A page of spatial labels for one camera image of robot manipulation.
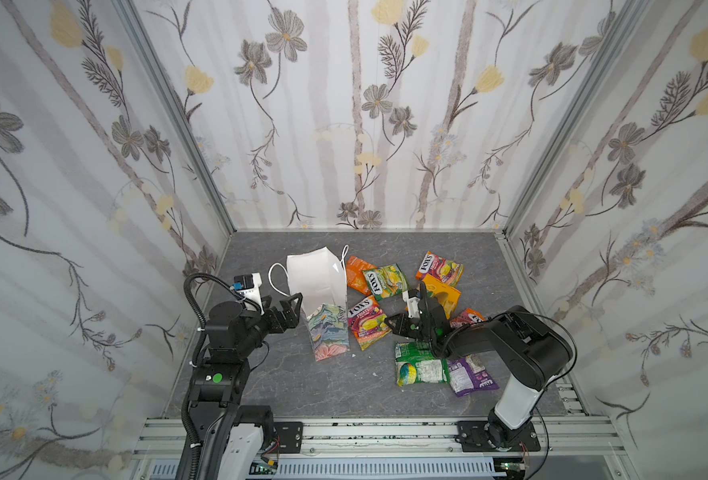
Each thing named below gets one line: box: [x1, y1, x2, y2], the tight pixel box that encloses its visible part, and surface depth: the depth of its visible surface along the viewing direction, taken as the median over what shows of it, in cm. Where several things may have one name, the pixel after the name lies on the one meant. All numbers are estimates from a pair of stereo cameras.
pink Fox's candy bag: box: [348, 295, 392, 351], surface depth 94 cm
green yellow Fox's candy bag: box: [362, 264, 408, 301], surface depth 103 cm
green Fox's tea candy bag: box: [394, 341, 450, 387], surface depth 84 cm
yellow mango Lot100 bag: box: [422, 274, 462, 319], surface depth 98 cm
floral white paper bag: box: [286, 244, 350, 361], surface depth 81 cm
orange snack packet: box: [346, 255, 377, 296], surface depth 106 cm
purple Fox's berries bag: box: [448, 354, 500, 397], surface depth 84 cm
